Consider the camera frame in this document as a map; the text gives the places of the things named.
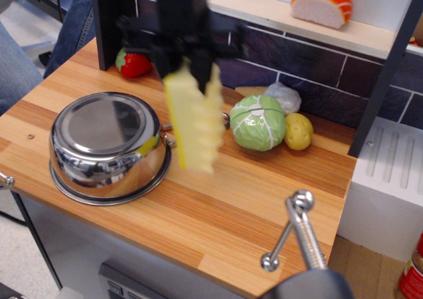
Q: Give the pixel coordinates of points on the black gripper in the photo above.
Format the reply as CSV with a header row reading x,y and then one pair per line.
x,y
211,36

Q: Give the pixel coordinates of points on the yellow sponge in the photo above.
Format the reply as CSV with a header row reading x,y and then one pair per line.
x,y
196,117

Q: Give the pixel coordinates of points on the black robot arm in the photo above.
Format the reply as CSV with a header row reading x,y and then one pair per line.
x,y
171,9

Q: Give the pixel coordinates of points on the stainless steel pot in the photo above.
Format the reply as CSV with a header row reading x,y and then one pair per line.
x,y
108,148

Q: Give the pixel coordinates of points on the red toy strawberry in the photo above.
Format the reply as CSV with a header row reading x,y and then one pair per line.
x,y
132,65

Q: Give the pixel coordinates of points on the light wooden shelf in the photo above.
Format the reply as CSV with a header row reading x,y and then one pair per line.
x,y
355,36

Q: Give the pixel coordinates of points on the green toy cabbage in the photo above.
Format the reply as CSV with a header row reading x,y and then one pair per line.
x,y
258,123

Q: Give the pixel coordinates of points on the white toy cauliflower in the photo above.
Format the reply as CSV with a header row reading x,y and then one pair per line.
x,y
288,98

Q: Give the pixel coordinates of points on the yellow toy potato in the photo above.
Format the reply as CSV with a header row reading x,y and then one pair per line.
x,y
299,131

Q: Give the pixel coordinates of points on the salmon sushi toy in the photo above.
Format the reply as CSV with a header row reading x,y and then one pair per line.
x,y
330,13

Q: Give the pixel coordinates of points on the person leg in jeans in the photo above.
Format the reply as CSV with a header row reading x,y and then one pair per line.
x,y
19,75

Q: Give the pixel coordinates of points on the small metal knob left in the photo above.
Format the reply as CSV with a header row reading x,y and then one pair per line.
x,y
6,181

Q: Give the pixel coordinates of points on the grey oven control panel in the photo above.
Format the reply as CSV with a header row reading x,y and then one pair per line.
x,y
119,285

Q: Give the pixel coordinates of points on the white ribbed drainer block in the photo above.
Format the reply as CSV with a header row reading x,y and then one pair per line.
x,y
383,210

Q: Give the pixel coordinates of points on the metal clamp screw handle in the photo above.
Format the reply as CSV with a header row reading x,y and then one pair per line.
x,y
298,206

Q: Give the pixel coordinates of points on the dark shelf side post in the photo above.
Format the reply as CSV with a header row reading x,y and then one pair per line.
x,y
410,20

